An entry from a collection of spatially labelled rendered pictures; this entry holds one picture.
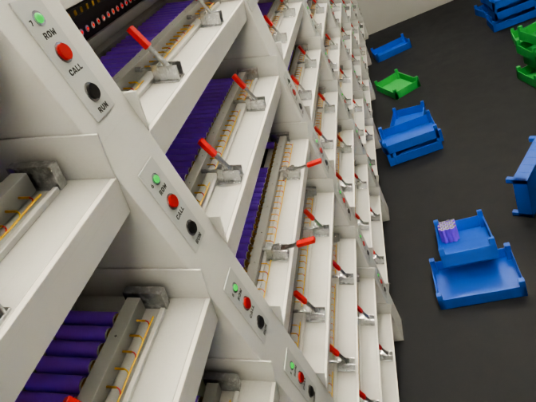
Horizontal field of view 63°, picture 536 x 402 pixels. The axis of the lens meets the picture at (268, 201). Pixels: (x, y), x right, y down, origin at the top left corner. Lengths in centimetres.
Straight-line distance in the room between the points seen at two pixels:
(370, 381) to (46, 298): 104
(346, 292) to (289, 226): 40
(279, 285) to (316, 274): 27
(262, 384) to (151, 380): 22
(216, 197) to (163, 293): 22
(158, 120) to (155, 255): 17
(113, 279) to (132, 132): 19
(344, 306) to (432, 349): 61
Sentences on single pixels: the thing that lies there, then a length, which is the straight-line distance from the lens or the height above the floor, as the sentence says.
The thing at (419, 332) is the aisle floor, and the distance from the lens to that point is 182.
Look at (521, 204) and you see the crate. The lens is 209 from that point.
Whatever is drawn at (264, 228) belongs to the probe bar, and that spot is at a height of 97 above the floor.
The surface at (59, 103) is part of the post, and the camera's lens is 45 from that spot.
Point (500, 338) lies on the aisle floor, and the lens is 176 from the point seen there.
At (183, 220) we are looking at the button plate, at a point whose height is 121.
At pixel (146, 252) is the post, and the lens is 53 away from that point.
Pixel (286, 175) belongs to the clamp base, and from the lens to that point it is 104.
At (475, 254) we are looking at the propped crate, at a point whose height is 13.
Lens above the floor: 145
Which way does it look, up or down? 31 degrees down
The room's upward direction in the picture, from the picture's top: 30 degrees counter-clockwise
